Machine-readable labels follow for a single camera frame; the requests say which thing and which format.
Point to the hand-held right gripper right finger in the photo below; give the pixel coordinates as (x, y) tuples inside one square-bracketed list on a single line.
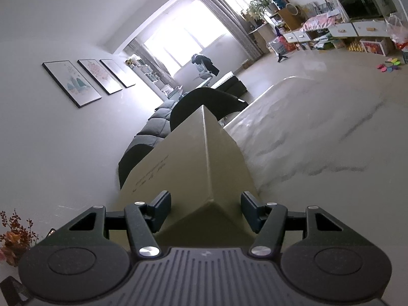
[(250, 212)]

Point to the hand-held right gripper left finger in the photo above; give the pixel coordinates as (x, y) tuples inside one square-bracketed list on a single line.
[(161, 212)]

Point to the brown cardboard box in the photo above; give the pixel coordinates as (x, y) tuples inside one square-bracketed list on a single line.
[(191, 172)]

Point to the white marble desktop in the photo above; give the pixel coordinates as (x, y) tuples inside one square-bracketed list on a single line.
[(318, 127)]

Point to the grey sofa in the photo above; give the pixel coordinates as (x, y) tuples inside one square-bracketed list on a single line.
[(149, 127)]

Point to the dark dining chair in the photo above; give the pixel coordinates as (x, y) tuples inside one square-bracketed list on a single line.
[(204, 102)]

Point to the white shelving unit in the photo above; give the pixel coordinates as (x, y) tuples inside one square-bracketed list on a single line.
[(153, 76)]

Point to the red berry flower bouquet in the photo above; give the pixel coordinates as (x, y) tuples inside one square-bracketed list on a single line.
[(16, 239)]

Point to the chair with draped clothes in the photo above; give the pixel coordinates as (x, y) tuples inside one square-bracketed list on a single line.
[(205, 65)]

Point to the grey curtain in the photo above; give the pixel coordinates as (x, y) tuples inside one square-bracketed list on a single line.
[(143, 57), (232, 25)]

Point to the wooden shelf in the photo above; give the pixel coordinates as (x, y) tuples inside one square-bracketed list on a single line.
[(291, 19)]

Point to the pink cloth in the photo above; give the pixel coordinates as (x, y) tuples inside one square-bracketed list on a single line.
[(318, 23)]

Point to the colourful floor toys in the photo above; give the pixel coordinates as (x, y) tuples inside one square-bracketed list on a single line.
[(389, 65)]

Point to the white low cabinet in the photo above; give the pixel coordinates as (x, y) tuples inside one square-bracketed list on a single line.
[(344, 30)]

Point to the green potted plant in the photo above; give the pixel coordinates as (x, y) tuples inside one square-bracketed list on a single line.
[(263, 1)]

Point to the pink plastic bag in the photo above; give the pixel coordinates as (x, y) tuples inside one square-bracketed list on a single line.
[(398, 32)]

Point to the framed wall picture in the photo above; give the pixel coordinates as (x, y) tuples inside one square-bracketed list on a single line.
[(73, 83), (100, 76), (118, 72)]

